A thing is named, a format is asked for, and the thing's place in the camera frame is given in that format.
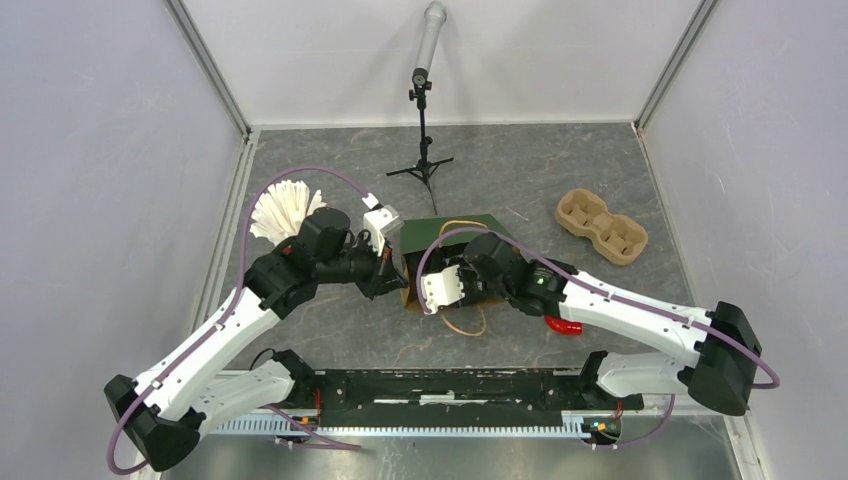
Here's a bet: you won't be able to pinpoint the green brown paper bag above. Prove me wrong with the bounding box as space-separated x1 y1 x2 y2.
400 214 509 337

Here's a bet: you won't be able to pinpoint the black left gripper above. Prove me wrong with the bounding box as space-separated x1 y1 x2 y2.
316 230 409 300

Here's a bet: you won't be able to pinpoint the black tripod with grey tube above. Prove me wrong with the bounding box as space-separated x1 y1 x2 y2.
386 1 454 214

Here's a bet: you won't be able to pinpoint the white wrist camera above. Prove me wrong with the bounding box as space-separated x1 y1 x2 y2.
419 265 465 315
362 193 404 254

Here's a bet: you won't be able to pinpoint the brown pulp cup carriers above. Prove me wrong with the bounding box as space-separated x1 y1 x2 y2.
554 188 649 266

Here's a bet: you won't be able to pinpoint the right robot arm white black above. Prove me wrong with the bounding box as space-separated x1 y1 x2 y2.
462 233 764 416

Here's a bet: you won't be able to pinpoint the red horseshoe shaped object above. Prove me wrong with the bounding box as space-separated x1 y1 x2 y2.
544 315 583 336

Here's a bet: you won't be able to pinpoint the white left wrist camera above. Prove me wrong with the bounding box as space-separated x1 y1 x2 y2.
362 193 404 254

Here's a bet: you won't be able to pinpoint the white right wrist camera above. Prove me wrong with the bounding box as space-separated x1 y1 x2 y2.
419 265 465 315

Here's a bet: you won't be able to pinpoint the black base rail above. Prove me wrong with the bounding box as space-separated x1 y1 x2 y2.
278 368 644 428

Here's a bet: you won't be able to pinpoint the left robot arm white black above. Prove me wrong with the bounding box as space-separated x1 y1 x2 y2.
104 206 407 472

